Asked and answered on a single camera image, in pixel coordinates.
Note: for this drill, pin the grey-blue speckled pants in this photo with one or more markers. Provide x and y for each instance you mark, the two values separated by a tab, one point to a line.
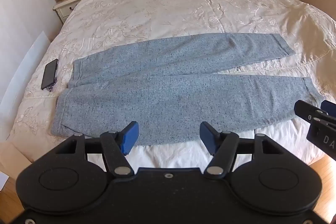
170	98

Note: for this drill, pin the cream embroidered bedspread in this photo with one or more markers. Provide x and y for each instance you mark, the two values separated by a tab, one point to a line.
170	3

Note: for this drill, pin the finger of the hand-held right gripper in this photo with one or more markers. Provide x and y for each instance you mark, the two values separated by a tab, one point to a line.
303	109
329	106

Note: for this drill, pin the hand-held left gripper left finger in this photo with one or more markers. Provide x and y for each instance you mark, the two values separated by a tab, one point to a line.
130	138

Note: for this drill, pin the black smartphone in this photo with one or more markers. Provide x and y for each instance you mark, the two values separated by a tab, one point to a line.
49	74

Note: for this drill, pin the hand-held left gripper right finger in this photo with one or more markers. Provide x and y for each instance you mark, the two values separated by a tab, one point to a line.
207	138

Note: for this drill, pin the cream nightstand with drawer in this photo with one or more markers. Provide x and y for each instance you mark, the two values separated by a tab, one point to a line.
65	7

